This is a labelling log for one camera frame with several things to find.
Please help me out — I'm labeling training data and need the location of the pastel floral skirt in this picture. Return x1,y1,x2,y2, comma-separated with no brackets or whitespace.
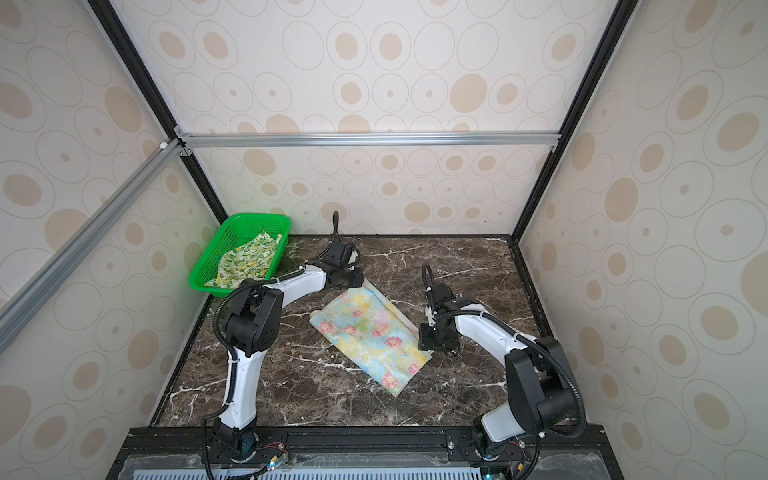
310,281,431,397

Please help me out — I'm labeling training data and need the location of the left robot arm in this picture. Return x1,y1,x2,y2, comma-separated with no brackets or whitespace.
204,238,364,459

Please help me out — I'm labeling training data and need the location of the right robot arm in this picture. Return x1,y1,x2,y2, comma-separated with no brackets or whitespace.
418,283,587,445

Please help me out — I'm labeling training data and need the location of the green yellow patterned skirt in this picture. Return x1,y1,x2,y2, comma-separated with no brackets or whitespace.
205,232,283,289

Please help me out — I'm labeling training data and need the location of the green plastic basket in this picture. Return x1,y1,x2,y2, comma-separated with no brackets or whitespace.
189,213,292,297

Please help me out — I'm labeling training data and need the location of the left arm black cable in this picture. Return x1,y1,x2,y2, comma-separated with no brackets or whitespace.
200,211,361,480

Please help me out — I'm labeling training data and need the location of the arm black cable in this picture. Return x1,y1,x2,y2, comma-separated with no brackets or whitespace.
200,211,361,480
421,262,588,440

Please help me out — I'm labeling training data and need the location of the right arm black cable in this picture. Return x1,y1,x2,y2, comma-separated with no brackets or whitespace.
421,262,588,440

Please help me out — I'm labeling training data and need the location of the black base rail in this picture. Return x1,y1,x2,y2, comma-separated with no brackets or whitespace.
107,425,623,479

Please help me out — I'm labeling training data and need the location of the horizontal aluminium rail back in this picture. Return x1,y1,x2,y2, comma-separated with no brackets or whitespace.
181,131,560,148

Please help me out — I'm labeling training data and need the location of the diagonal aluminium rail left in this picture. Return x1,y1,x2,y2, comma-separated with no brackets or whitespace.
1,139,181,350

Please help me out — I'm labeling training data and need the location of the left black frame post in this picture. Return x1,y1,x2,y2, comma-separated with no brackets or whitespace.
87,0,229,224

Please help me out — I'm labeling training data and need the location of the black frame post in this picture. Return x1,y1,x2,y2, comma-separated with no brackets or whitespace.
87,0,229,224
511,0,639,245

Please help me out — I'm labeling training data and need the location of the right black frame post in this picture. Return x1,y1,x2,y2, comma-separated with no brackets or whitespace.
511,0,639,245

